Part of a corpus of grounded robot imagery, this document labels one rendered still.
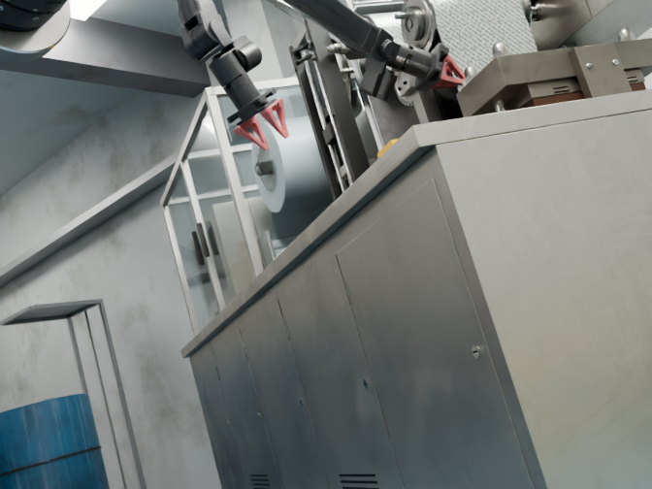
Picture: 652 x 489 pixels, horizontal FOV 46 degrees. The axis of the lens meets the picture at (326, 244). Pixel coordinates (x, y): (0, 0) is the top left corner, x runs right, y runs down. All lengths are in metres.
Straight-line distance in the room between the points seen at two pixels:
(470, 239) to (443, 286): 0.12
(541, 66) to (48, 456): 3.45
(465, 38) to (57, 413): 3.26
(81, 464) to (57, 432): 0.22
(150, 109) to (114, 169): 0.64
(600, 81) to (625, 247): 0.35
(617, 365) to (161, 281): 4.86
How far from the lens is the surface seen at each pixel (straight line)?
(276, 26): 4.95
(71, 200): 6.90
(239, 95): 1.59
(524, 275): 1.31
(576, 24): 1.90
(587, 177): 1.44
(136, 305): 6.22
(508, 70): 1.52
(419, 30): 1.78
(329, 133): 1.99
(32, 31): 1.10
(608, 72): 1.63
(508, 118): 1.40
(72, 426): 4.46
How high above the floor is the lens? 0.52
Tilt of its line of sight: 11 degrees up
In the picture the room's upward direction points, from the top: 16 degrees counter-clockwise
